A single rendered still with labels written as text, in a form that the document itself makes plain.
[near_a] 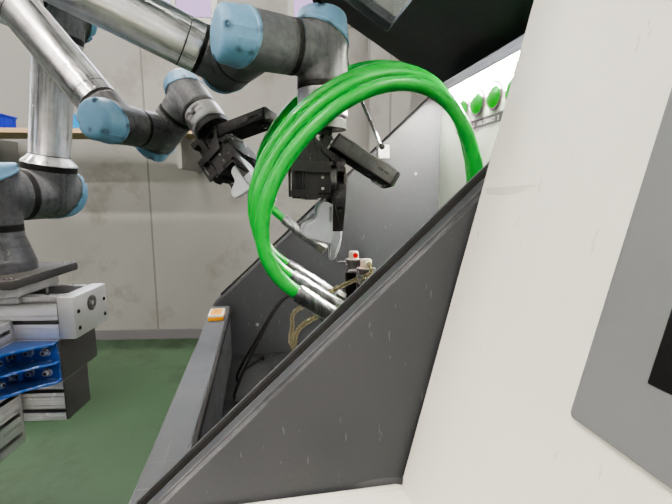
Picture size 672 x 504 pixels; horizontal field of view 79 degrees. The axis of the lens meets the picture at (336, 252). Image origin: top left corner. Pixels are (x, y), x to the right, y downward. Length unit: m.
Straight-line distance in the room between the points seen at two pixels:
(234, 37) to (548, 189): 0.44
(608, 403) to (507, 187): 0.15
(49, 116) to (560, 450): 1.13
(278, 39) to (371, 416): 0.47
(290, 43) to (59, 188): 0.74
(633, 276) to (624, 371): 0.04
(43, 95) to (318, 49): 0.72
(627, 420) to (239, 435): 0.24
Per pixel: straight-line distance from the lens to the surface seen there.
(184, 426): 0.52
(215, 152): 0.82
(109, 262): 3.80
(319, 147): 0.63
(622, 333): 0.20
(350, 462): 0.36
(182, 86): 0.93
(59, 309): 1.02
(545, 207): 0.26
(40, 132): 1.18
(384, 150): 0.99
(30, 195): 1.13
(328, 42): 0.64
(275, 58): 0.61
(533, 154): 0.29
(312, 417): 0.33
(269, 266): 0.39
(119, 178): 3.70
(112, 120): 0.84
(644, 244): 0.21
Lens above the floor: 1.21
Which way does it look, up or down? 8 degrees down
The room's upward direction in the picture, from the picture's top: straight up
